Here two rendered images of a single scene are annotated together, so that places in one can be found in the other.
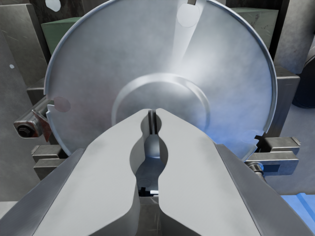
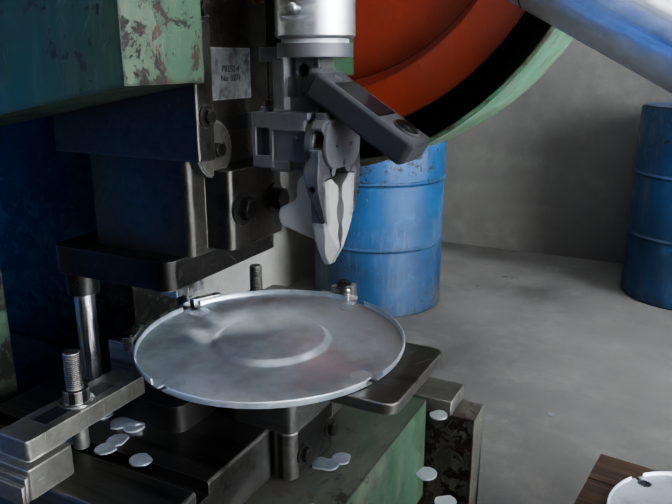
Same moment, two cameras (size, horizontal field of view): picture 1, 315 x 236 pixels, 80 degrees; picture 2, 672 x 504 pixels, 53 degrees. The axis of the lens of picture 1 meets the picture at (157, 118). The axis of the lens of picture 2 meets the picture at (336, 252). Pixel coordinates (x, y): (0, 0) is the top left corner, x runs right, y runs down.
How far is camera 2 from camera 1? 0.63 m
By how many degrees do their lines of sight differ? 60
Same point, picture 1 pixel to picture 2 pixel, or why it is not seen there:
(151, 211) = (263, 231)
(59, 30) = (410, 407)
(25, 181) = not seen: hidden behind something
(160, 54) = (341, 356)
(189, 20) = (356, 375)
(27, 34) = (423, 390)
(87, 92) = (345, 319)
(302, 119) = not seen: outside the picture
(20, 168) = not seen: hidden behind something
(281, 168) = (33, 424)
